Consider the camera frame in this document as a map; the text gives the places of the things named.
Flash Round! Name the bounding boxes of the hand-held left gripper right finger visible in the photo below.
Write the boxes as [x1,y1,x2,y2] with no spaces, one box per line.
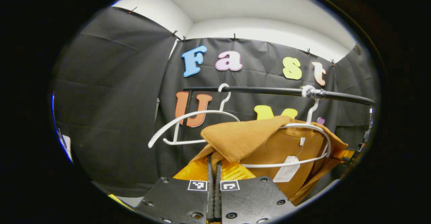
[215,159,297,224]

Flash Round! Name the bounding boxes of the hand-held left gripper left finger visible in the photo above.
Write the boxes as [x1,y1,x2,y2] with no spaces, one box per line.
[135,155,215,224]

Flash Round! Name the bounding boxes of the white plastic hanger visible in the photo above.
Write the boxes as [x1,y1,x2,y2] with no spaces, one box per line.
[148,83,240,149]
[240,98,332,169]

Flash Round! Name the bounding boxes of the brown jacket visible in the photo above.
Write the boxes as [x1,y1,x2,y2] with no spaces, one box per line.
[189,116,349,206]

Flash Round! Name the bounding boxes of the black clothes rack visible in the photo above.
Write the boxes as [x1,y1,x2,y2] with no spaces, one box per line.
[178,85,376,144]

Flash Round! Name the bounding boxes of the white tape wrap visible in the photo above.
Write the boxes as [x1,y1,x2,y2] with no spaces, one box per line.
[301,85,326,99]

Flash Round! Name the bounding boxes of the black backdrop cloth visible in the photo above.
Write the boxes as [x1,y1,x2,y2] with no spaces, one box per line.
[51,7,379,197]

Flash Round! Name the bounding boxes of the white blue-edged board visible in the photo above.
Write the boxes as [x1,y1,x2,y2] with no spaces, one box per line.
[51,93,73,163]

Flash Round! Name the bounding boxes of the row of black clips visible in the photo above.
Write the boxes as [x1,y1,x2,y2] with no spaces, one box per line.
[128,7,337,67]

